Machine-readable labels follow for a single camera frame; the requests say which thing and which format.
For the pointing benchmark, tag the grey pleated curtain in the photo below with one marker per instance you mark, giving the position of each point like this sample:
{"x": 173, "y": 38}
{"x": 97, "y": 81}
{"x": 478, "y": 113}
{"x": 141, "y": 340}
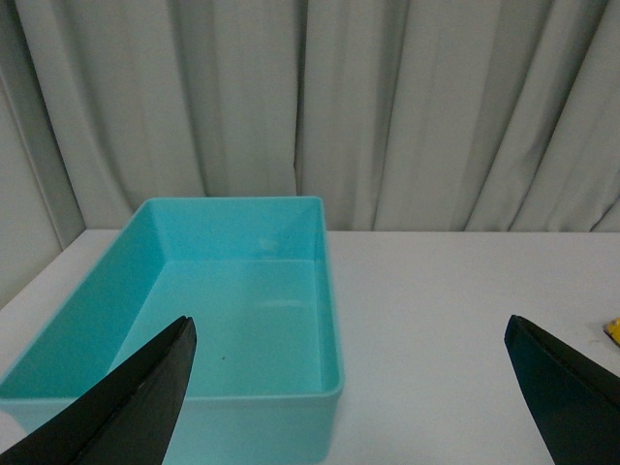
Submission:
{"x": 449, "y": 116}

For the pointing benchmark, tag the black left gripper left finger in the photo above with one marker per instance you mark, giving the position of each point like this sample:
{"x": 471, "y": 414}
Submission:
{"x": 126, "y": 418}

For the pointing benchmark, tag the turquoise plastic storage bin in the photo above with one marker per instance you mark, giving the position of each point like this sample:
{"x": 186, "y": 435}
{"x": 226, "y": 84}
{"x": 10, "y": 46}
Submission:
{"x": 254, "y": 275}

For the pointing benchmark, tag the yellow beetle toy car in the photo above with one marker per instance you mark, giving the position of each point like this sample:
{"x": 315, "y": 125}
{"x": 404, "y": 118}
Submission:
{"x": 612, "y": 330}

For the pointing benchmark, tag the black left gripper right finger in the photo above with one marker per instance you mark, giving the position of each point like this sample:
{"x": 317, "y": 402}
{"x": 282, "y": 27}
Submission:
{"x": 573, "y": 400}

